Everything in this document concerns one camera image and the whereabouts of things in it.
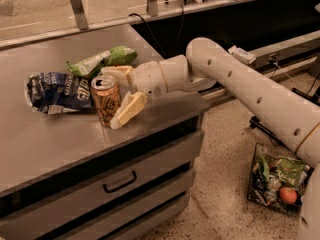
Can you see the orange fruit in basket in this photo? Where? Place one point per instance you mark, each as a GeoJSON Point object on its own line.
{"type": "Point", "coordinates": [288, 195]}

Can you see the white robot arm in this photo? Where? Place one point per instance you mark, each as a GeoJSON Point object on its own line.
{"type": "Point", "coordinates": [292, 118]}

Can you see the grey metal drawer cabinet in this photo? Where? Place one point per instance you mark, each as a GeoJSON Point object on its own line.
{"type": "Point", "coordinates": [52, 167]}

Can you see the green snack bag in basket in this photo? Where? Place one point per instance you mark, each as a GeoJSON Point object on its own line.
{"type": "Point", "coordinates": [291, 171]}

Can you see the black floor stand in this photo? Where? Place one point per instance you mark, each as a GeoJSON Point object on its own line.
{"type": "Point", "coordinates": [256, 123]}

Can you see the black drawer handle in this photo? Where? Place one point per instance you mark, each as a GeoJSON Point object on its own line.
{"type": "Point", "coordinates": [121, 183]}

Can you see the metal railing post left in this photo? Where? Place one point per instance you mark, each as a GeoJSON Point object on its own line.
{"type": "Point", "coordinates": [79, 14]}

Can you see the orange soda can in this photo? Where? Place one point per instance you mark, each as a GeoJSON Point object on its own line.
{"type": "Point", "coordinates": [106, 96]}

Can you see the green chip bag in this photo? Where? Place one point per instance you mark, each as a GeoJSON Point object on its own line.
{"type": "Point", "coordinates": [91, 66]}

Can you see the metal railing post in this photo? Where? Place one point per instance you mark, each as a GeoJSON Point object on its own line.
{"type": "Point", "coordinates": [79, 14]}
{"type": "Point", "coordinates": [152, 8]}

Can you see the metal railing post middle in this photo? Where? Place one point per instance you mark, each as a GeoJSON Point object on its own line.
{"type": "Point", "coordinates": [152, 8]}

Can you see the blue crumpled chip bag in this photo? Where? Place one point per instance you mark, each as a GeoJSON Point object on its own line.
{"type": "Point", "coordinates": [56, 93]}

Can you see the black wire basket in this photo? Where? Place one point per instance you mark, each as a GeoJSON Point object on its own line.
{"type": "Point", "coordinates": [264, 185]}

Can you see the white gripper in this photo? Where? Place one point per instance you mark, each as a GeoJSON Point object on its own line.
{"type": "Point", "coordinates": [147, 79]}

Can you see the white crumpled packet on ledge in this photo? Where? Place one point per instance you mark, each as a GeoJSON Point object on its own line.
{"type": "Point", "coordinates": [242, 55]}

